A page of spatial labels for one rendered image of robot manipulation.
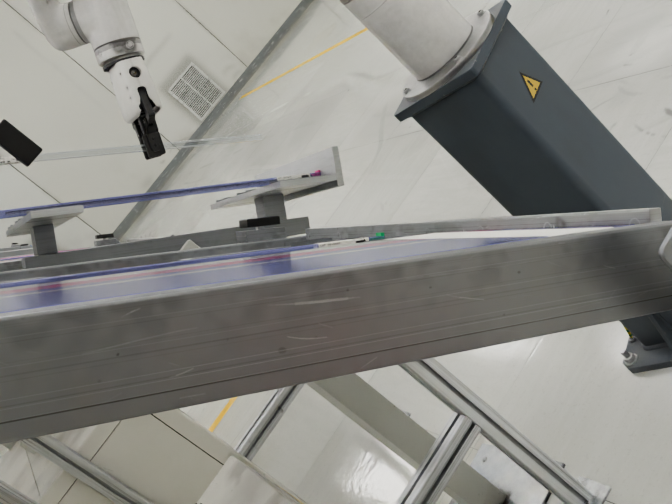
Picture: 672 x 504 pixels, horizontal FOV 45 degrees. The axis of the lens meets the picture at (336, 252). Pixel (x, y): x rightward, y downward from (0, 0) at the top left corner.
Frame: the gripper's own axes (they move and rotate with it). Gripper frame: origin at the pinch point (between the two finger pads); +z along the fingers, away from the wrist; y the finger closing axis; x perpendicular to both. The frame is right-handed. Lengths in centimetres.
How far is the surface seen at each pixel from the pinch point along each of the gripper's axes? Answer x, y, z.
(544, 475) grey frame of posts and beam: -36, -33, 75
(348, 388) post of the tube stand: -15, -14, 52
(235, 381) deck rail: 31, -102, 24
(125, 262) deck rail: 19.3, -34.5, 17.3
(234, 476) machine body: 16, -37, 49
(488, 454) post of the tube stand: -47, -2, 81
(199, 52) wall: -291, 681, -149
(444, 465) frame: -18, -33, 65
